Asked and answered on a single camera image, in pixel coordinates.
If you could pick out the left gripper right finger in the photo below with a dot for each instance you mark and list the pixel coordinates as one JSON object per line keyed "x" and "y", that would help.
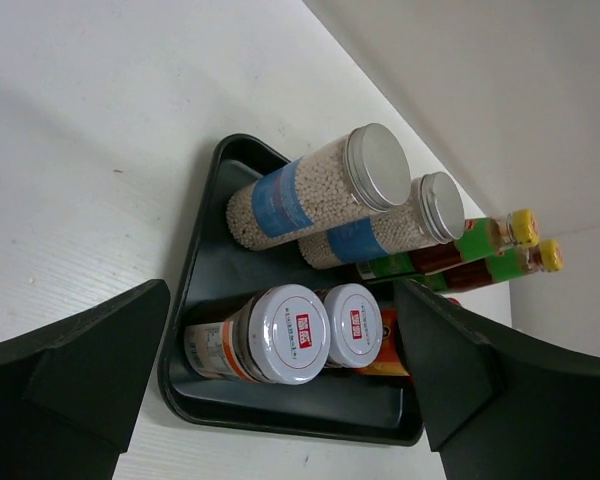
{"x": 497, "y": 403}

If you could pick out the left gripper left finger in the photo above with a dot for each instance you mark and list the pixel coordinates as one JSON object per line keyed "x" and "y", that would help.
{"x": 71, "y": 391}

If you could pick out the red lid jar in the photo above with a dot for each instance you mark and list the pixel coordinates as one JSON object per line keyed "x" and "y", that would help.
{"x": 391, "y": 359}

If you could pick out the green sauce bottle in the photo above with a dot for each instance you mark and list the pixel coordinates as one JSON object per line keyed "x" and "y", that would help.
{"x": 482, "y": 237}
{"x": 511, "y": 264}

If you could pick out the white lid spice jar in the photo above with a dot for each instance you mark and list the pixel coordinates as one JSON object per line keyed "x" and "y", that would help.
{"x": 355, "y": 324}
{"x": 276, "y": 336}

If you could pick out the blue label jar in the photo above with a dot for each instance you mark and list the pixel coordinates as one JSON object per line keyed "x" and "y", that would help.
{"x": 433, "y": 215}

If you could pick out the silver lid jar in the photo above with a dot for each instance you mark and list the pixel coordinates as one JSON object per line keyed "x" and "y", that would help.
{"x": 361, "y": 174}

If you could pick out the black plastic tray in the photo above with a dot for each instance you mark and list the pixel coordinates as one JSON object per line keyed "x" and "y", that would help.
{"x": 336, "y": 405}

